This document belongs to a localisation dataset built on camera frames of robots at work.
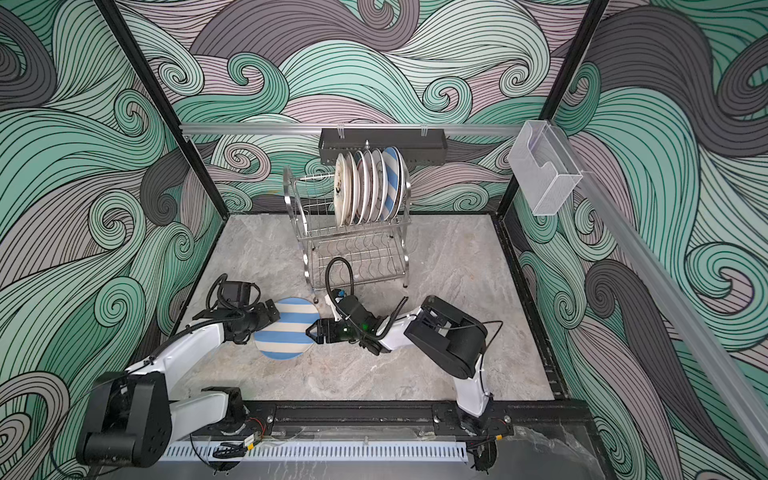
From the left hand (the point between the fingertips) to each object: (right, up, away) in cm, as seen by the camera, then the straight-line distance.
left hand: (266, 316), depth 89 cm
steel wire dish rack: (+33, +19, +11) cm, 40 cm away
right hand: (+16, -4, -4) cm, 17 cm away
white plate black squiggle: (+23, +38, -5) cm, 45 cm away
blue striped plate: (+8, -5, -3) cm, 10 cm away
